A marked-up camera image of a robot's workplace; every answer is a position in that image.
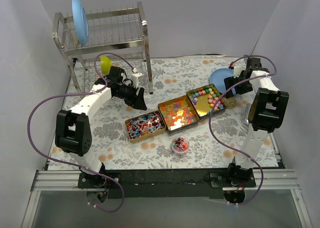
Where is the gold tin of candies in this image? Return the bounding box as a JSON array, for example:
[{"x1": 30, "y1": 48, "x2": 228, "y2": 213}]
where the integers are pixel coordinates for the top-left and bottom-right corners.
[{"x1": 124, "y1": 111, "x2": 167, "y2": 143}]

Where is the tin of colourful star candies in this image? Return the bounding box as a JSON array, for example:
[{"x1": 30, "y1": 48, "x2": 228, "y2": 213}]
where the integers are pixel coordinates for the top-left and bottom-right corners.
[{"x1": 186, "y1": 84, "x2": 228, "y2": 120}]

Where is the tin of gummy candies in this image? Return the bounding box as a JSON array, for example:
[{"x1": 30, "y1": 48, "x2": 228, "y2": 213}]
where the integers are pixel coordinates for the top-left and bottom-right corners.
[{"x1": 157, "y1": 96, "x2": 200, "y2": 135}]

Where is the clear glass jar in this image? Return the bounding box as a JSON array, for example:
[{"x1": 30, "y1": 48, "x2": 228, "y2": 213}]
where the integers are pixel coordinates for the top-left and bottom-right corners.
[{"x1": 171, "y1": 136, "x2": 190, "y2": 155}]

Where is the gold round jar lid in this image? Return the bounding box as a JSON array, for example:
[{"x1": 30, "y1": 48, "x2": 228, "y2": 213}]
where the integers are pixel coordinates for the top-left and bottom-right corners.
[{"x1": 225, "y1": 97, "x2": 237, "y2": 109}]

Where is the silver metal scoop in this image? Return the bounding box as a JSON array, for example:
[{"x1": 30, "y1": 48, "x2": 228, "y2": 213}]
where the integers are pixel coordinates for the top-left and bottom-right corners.
[{"x1": 244, "y1": 103, "x2": 252, "y2": 125}]

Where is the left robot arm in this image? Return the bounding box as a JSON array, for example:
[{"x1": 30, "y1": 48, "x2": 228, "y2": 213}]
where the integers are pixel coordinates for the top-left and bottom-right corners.
[{"x1": 55, "y1": 66, "x2": 147, "y2": 188}]

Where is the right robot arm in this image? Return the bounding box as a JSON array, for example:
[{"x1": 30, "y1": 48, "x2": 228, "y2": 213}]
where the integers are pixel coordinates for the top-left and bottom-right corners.
[{"x1": 224, "y1": 55, "x2": 289, "y2": 187}]

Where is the blue plate on mat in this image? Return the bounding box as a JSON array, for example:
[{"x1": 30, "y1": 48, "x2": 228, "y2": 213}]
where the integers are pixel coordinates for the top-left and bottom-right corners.
[{"x1": 209, "y1": 68, "x2": 234, "y2": 93}]

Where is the yellow-green bowl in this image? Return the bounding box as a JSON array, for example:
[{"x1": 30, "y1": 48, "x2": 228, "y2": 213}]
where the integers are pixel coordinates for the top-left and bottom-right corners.
[{"x1": 100, "y1": 56, "x2": 112, "y2": 75}]

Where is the steel dish rack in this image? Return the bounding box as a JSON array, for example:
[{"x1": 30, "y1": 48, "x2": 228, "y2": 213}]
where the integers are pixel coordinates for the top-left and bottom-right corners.
[{"x1": 52, "y1": 2, "x2": 154, "y2": 94}]

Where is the blue plate in rack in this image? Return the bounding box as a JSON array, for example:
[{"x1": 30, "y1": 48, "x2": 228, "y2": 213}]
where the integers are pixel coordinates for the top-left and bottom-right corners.
[{"x1": 72, "y1": 0, "x2": 89, "y2": 46}]

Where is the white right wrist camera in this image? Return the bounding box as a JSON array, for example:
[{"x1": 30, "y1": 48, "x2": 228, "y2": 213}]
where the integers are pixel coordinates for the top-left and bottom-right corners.
[{"x1": 229, "y1": 64, "x2": 245, "y2": 78}]

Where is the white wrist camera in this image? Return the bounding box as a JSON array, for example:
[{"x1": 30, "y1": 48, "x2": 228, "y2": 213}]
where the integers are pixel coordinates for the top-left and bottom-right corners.
[
  {"x1": 229, "y1": 64, "x2": 245, "y2": 78},
  {"x1": 131, "y1": 73, "x2": 143, "y2": 88}
]

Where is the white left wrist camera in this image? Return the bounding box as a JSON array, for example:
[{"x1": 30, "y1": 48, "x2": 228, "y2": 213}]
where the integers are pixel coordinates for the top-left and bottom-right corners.
[{"x1": 131, "y1": 73, "x2": 143, "y2": 88}]

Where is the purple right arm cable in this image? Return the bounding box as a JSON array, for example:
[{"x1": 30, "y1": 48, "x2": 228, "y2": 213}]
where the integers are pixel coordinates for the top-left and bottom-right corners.
[{"x1": 208, "y1": 55, "x2": 278, "y2": 205}]

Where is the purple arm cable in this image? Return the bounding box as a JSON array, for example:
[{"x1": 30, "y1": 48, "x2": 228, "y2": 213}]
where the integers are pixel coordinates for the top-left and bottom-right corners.
[
  {"x1": 208, "y1": 55, "x2": 278, "y2": 205},
  {"x1": 27, "y1": 53, "x2": 137, "y2": 212}
]

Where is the black metal base rail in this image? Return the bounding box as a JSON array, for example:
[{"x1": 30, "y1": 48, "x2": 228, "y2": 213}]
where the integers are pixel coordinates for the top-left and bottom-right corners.
[{"x1": 77, "y1": 168, "x2": 257, "y2": 200}]

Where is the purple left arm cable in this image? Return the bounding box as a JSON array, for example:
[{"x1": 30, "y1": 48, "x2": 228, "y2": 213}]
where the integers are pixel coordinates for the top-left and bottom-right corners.
[{"x1": 27, "y1": 53, "x2": 137, "y2": 212}]

